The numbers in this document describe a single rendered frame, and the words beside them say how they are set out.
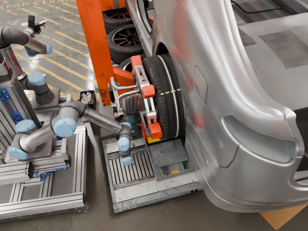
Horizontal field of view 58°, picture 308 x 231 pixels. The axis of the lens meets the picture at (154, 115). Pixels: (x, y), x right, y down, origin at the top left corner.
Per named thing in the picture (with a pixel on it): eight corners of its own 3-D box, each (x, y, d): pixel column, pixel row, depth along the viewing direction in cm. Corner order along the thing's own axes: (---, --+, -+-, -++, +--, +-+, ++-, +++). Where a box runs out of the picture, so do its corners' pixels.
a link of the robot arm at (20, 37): (18, 24, 184) (53, 44, 232) (3, 24, 185) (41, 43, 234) (17, 41, 184) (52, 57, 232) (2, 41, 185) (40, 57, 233)
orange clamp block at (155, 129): (159, 128, 205) (162, 137, 199) (148, 130, 204) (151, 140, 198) (158, 121, 200) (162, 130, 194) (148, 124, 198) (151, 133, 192)
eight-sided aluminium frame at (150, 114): (158, 147, 222) (155, 98, 182) (150, 150, 221) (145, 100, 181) (143, 102, 258) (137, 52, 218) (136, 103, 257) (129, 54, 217)
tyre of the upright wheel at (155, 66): (163, 72, 262) (182, 139, 249) (139, 77, 259) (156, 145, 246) (174, 36, 198) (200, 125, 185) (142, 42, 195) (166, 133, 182)
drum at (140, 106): (151, 112, 220) (150, 100, 210) (124, 118, 218) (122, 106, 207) (146, 101, 230) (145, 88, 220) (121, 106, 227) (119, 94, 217)
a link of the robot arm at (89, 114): (60, 100, 174) (126, 131, 195) (56, 113, 166) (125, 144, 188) (68, 89, 167) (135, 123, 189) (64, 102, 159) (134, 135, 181)
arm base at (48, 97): (34, 105, 227) (30, 96, 220) (37, 93, 238) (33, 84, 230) (53, 103, 228) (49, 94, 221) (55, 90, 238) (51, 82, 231)
